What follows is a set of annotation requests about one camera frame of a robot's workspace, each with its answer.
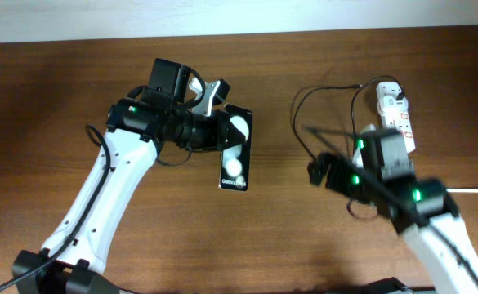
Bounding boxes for white power strip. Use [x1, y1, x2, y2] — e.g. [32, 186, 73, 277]
[375, 81, 417, 154]

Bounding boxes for black smartphone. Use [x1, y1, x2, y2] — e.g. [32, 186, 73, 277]
[219, 104, 252, 192]

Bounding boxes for white USB charger plug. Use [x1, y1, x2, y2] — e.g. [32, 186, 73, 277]
[376, 82, 409, 116]

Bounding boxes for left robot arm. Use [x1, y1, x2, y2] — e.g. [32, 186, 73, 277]
[11, 58, 252, 293]

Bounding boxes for black USB charging cable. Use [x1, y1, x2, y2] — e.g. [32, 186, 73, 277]
[290, 74, 406, 164]

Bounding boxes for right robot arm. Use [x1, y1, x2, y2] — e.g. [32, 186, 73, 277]
[307, 128, 478, 293]

